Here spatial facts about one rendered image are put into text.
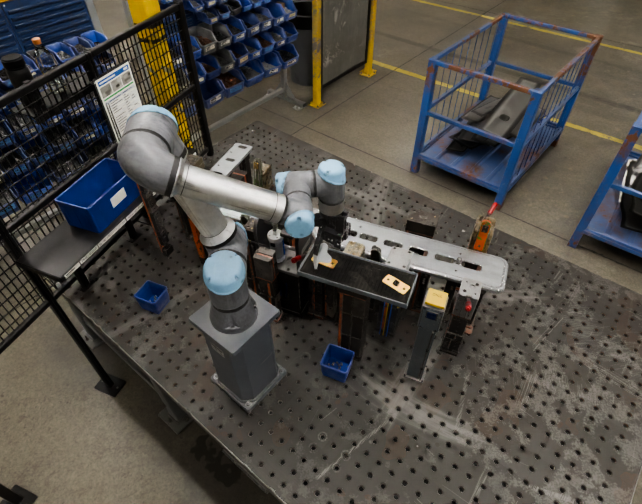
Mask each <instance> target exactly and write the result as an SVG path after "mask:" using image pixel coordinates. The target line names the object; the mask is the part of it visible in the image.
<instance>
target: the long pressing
mask: <svg viewBox="0 0 642 504"><path fill-rule="evenodd" d="M219 209H220V210H221V212H222V213H223V215H224V216H225V217H228V218H231V219H232V220H234V221H236V222H239V221H240V215H241V214H242V213H239V212H235V211H232V210H228V209H225V208H222V207H219ZM347 222H349V223H351V231H354V232H357V235H356V236H355V237H354V236H349V235H348V236H349V237H348V238H347V240H346V241H345V240H344V241H343V242H342V243H341V249H340V250H344V249H345V247H346V245H347V243H348V242H349V241H354V242H357V243H361V244H364V245H365V257H368V258H370V251H371V248H372V246H373V245H377V246H379V247H381V249H382V251H381V261H382V262H386V260H387V258H388V255H389V253H390V250H391V248H392V247H390V246H386V245H384V242H385V241H390V242H394V243H398V244H401V245H402V248H403V249H406V250H409V249H410V248H411V247H412V248H416V249H420V250H423V251H427V252H428V254H427V256H422V255H419V254H415V253H413V255H412V259H411V263H410V268H409V269H410V270H414V271H417V272H421V273H424V274H428V275H431V276H435V277H438V278H442V279H445V280H449V281H452V282H456V283H459V284H461V283H462V279H463V278H464V277H466V278H470V279H473V280H477V281H480V282H482V288H481V290H484V291H487V292H491V293H496V294H497V293H501V292H503V291H504V289H505V285H506V279H507V273H508V263H507V261H506V260H505V259H503V258H501V257H498V256H494V255H490V254H487V253H483V252H479V251H475V250H472V249H468V248H464V247H460V246H456V245H453V244H449V243H445V242H441V241H438V240H434V239H430V238H426V237H422V236H419V235H415V234H411V233H407V232H403V231H400V230H396V229H392V228H388V227H385V226H381V225H377V224H373V223H369V222H366V221H362V220H358V219H354V218H351V217H347ZM360 227H361V228H360ZM318 228H319V227H314V229H313V231H312V235H313V237H314V239H316V237H317V231H318ZM361 234H365V235H368V236H372V237H376V238H377V241H376V242H372V241H368V240H364V239H361V238H359V237H360V235H361ZM460 253H461V255H460ZM437 254H438V255H442V256H445V257H449V258H453V259H454V263H448V262H444V261H441V260H437V259H435V255H437ZM458 257H461V258H462V262H461V264H456V263H455V260H456V259H457V258H458ZM463 262H467V263H471V264H475V265H478V266H481V271H477V270H473V269H470V268H466V267H463V266H462V264H463ZM455 270H457V271H455Z"/></svg>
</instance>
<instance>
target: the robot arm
mask: <svg viewBox="0 0 642 504"><path fill-rule="evenodd" d="M187 153H188V150H187V148H186V146H185V145H184V143H183V142H182V140H181V138H180V137H179V135H178V124H177V121H176V119H175V117H174V116H173V115H172V114H171V113H170V112H169V111H168V110H166V109H164V108H162V107H158V106H155V105H144V106H141V107H138V108H137V109H135V110H134V111H133V112H132V113H131V115H130V117H129V118H128V119H127V121H126V127H125V129H124V132H123V134H122V137H121V140H120V141H119V144H118V147H117V159H118V162H119V165H120V167H121V169H122V170H123V171H124V173H125V174H126V175H127V176H128V177H129V178H130V179H131V180H133V181H134V182H136V183H137V184H139V185H140V186H142V187H144V188H146V189H148V190H150V191H152V192H155V193H158V194H161V195H164V196H168V197H174V198H175V199H176V201H177V202H178V203H179V205H180V206H181V207H182V209H183V210H184V211H185V213H186V214H187V216H188V217H189V218H190V220H191V221H192V222H193V224H194V225H195V226H196V228H197V229H198V230H199V232H200V242H201V243H202V245H203V246H204V247H205V249H206V250H207V251H208V258H207V260H206V261H205V263H204V266H203V279H204V282H205V285H206V287H207V290H208V294H209V297H210V300H211V306H210V310H209V318H210V321H211V324H212V326H213V327H214V328H215V329H216V330H217V331H219V332H221V333H224V334H238V333H241V332H244V331H246V330H247V329H249V328H250V327H251V326H252V325H253V324H254V323H255V321H256V320H257V317H258V307H257V303H256V301H255V300H254V298H253V297H252V296H251V295H250V293H249V290H248V284H247V246H248V237H247V232H246V230H245V228H244V227H243V226H242V225H241V224H240V223H239V222H234V220H232V219H231V218H228V217H225V216H224V215H223V213H222V212H221V210H220V209H219V207H222V208H225V209H228V210H232V211H235V212H239V213H242V214H246V215H249V216H253V217H256V218H260V219H263V220H266V221H270V222H273V223H277V224H280V225H284V227H285V229H286V232H287V233H288V234H289V235H290V236H292V237H294V238H303V237H306V236H308V235H309V234H311V233H312V231H313V229H314V227H317V226H320V227H319V228H318V231H317V237H316V240H315V243H314V250H313V263H314V268H315V269H317V267H318V263H319V262H324V263H330V262H331V260H332V258H331V256H330V255H329V254H328V253H327V250H328V245H327V244H326V243H323V240H324V241H326V242H329V243H331V244H333V245H334V247H336V248H338V249H341V243H342V242H343V241H344V240H345V241H346V240H347V238H348V237H349V236H350V233H351V223H349V222H347V217H348V216H349V211H346V210H344V198H345V182H346V177H345V167H344V165H343V164H342V163H341V162H340V161H337V160H332V159H330V160H326V161H323V162H321V163H320V164H319V167H318V170H308V171H288V172H281V173H277V174H276V176H275V183H276V192H274V191H271V190H268V189H265V188H261V187H258V186H255V185H252V184H249V183H246V182H243V181H239V180H236V179H233V178H230V177H227V176H224V175H220V174H217V173H214V172H211V171H208V170H205V169H202V168H198V167H195V166H192V165H190V163H189V162H188V160H187V159H186V157H187ZM313 197H319V213H315V214H314V213H313V206H312V198H313ZM348 235H349V236H348Z"/></svg>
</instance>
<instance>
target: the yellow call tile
mask: <svg viewBox="0 0 642 504"><path fill-rule="evenodd" d="M447 297H448V293H445V292H442V291H438V290H435V289H431V288H429V291H428V294H427V297H426V300H425V304H427V305H431V306H434V307H437V308H440V309H444V308H445V304H446V300H447Z"/></svg>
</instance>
